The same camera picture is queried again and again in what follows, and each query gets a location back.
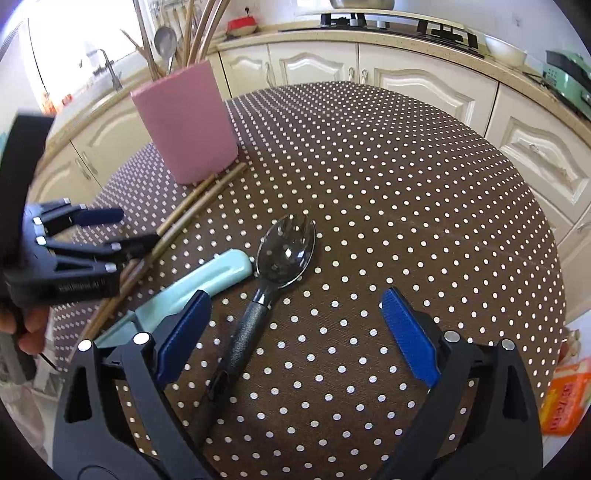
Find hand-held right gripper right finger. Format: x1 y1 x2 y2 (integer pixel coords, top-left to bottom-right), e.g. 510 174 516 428
369 286 543 480

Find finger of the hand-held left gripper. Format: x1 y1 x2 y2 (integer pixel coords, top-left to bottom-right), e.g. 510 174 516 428
34 199 125 236
39 233 160 274

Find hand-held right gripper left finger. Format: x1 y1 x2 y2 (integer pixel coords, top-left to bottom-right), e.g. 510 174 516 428
51 290 213 480

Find light blue knife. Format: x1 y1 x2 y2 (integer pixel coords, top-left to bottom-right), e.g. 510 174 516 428
95 248 254 349

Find pink utensil holder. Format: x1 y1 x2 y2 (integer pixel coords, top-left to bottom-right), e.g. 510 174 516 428
130 59 240 185

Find black handled spork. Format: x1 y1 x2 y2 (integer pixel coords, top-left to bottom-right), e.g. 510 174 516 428
187 213 318 444

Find dark wooden chopstick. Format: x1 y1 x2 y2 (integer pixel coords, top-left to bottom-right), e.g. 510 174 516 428
133 0 157 78

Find person's left hand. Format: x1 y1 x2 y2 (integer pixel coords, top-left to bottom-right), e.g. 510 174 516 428
0 305 51 356

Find brown polka-dot tablecloth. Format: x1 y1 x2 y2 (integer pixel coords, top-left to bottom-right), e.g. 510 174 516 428
48 80 568 480

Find metal kitchen faucet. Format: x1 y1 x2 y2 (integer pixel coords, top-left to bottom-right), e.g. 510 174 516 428
81 48 123 92

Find orange snack packet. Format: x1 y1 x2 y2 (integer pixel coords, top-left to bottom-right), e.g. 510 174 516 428
540 357 591 437

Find red kitchen container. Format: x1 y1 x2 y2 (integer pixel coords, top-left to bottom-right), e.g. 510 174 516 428
226 16 259 37

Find cream base kitchen cabinets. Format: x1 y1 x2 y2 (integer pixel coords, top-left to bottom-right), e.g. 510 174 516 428
28 41 591 324

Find white ceramic bowl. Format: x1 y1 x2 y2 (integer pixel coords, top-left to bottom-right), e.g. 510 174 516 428
485 34 528 66

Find green kitchen appliance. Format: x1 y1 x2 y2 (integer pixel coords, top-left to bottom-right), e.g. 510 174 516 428
542 50 591 116

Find black gas stove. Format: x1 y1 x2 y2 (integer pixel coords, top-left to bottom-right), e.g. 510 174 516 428
277 11 485 58

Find stainless steel steamer pot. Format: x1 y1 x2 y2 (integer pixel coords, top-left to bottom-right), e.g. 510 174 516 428
329 0 397 11

